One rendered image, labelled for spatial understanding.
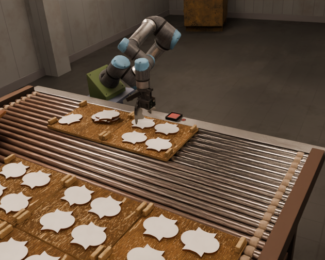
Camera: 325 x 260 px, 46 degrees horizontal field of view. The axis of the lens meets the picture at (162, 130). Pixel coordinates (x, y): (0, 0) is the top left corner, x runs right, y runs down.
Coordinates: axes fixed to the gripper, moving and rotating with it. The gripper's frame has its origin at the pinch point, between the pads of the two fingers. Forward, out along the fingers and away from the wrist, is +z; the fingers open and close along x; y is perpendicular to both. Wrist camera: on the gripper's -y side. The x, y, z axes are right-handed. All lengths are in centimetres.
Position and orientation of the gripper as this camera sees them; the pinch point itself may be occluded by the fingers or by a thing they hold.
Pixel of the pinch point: (142, 118)
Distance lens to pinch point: 217.7
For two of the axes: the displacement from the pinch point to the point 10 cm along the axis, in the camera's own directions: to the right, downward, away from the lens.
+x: 5.2, -4.4, 7.3
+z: 0.4, 8.7, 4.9
